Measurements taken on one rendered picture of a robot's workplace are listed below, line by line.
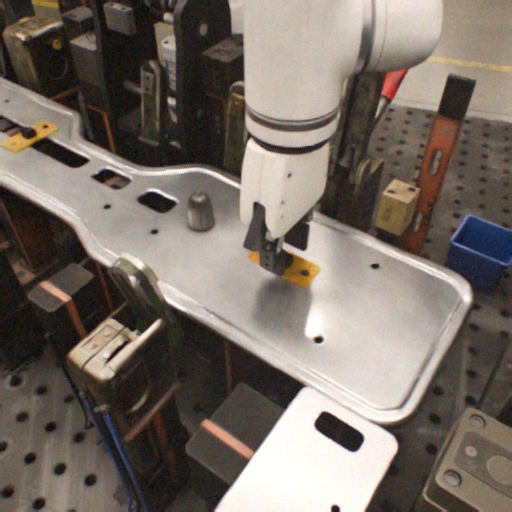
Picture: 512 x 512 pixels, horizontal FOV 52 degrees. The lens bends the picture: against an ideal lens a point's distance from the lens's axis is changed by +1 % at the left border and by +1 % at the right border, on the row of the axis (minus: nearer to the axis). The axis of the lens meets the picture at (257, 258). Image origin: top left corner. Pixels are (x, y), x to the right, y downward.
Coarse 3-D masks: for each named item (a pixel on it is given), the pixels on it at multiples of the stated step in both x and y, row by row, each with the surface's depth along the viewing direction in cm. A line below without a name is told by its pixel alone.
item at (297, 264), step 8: (248, 256) 61; (256, 256) 61; (288, 256) 60; (296, 256) 61; (288, 264) 60; (296, 264) 61; (304, 264) 61; (312, 264) 61; (288, 272) 60; (296, 272) 60; (312, 272) 60; (288, 280) 59; (296, 280) 59; (304, 280) 59; (312, 280) 59
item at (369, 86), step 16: (352, 80) 58; (368, 80) 58; (384, 80) 58; (352, 96) 59; (368, 96) 58; (352, 112) 61; (368, 112) 58; (352, 128) 62; (368, 128) 60; (336, 144) 63; (352, 144) 63; (336, 160) 64; (352, 176) 64
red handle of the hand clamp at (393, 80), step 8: (392, 72) 65; (400, 72) 65; (392, 80) 64; (400, 80) 65; (384, 88) 64; (392, 88) 64; (384, 96) 64; (392, 96) 65; (384, 104) 64; (376, 120) 64; (352, 152) 64; (344, 160) 64; (352, 160) 64; (344, 168) 64
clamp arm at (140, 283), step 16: (128, 256) 45; (112, 272) 45; (128, 272) 44; (144, 272) 45; (128, 288) 46; (144, 288) 46; (144, 304) 47; (160, 304) 49; (144, 320) 52; (176, 320) 53; (176, 336) 55
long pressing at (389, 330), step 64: (64, 128) 82; (64, 192) 70; (128, 192) 70; (192, 192) 70; (192, 256) 62; (320, 256) 62; (384, 256) 62; (256, 320) 55; (320, 320) 55; (384, 320) 55; (448, 320) 55; (320, 384) 50; (384, 384) 50
